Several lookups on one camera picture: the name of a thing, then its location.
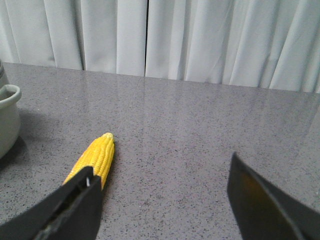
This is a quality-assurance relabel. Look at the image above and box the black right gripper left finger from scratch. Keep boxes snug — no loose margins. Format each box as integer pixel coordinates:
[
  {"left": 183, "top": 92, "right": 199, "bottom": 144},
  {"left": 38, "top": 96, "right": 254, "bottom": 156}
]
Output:
[{"left": 0, "top": 166, "right": 103, "bottom": 240}]

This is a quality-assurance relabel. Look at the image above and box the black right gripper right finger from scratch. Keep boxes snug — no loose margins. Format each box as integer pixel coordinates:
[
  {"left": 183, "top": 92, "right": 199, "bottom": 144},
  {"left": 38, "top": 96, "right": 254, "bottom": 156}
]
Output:
[{"left": 227, "top": 153, "right": 320, "bottom": 240}]

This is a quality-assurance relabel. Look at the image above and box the yellow corn cob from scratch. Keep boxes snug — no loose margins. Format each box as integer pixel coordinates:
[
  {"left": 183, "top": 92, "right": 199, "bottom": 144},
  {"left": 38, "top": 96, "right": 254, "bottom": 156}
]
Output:
[{"left": 63, "top": 132, "right": 115, "bottom": 190}]

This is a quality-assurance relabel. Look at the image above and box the pale green electric cooking pot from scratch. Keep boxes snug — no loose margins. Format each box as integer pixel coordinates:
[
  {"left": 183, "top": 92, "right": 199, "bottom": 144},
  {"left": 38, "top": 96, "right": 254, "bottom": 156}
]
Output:
[{"left": 0, "top": 61, "right": 22, "bottom": 160}]

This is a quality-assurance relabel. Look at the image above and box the white pleated curtain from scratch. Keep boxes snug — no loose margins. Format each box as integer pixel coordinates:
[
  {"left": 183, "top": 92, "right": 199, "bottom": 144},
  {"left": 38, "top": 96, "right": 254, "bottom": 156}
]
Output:
[{"left": 0, "top": 0, "right": 320, "bottom": 93}]

